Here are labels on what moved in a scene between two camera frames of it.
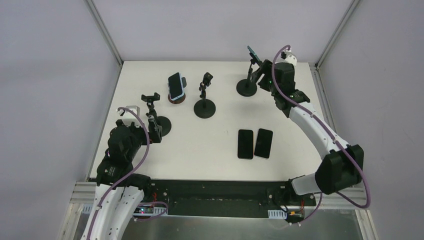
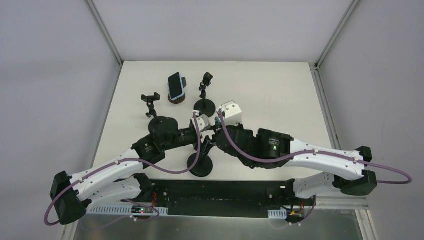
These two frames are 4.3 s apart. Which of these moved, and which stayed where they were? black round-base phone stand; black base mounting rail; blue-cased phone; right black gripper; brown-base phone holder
Moved: right black gripper
Stayed: brown-base phone holder; black round-base phone stand; blue-cased phone; black base mounting rail
